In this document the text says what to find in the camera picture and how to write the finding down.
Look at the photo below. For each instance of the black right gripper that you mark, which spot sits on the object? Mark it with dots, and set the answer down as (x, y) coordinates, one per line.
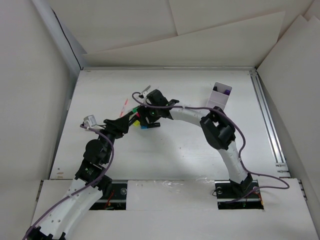
(143, 111)

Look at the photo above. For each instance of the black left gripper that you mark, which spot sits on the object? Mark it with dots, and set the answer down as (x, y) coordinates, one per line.
(118, 127)

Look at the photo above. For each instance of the purple cap highlighter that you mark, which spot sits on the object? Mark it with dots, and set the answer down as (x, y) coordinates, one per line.
(227, 92)

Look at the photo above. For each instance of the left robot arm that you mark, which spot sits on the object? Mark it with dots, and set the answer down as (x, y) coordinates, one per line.
(90, 184)

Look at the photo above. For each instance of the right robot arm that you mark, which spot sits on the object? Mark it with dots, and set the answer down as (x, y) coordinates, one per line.
(218, 129)

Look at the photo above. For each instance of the pink clear pen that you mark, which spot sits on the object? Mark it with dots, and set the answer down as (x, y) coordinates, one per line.
(123, 110)

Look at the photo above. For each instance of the white compartment organizer box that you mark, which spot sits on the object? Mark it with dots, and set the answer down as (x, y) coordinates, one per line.
(218, 98)

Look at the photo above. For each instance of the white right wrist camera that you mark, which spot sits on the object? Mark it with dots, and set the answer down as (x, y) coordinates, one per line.
(143, 94)

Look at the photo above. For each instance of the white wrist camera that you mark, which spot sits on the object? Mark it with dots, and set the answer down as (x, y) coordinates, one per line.
(89, 122)
(143, 94)

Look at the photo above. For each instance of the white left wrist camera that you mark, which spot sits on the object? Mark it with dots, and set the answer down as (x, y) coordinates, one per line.
(89, 122)

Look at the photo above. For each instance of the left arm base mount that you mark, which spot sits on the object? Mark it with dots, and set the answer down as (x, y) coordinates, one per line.
(116, 200)

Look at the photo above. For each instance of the aluminium rail right side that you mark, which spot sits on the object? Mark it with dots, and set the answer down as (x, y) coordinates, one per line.
(274, 142)

